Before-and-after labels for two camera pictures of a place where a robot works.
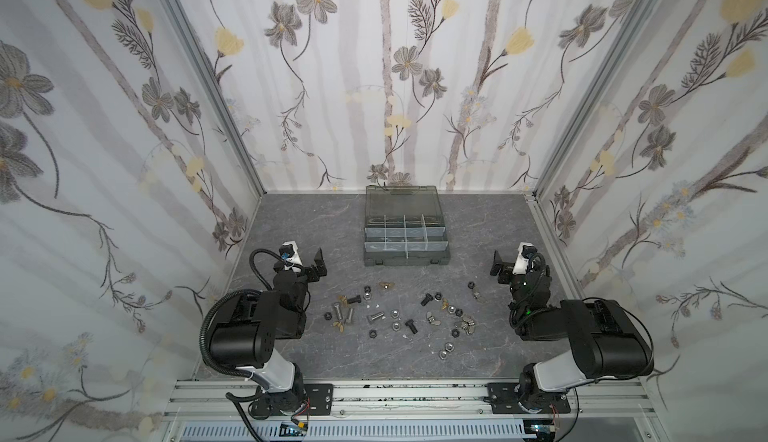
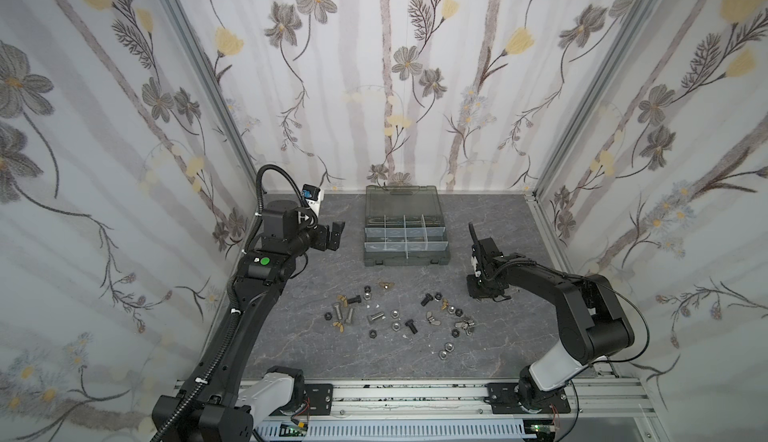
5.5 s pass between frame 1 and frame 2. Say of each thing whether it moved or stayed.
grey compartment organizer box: stayed
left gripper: moved
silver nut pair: stayed
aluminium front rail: stayed
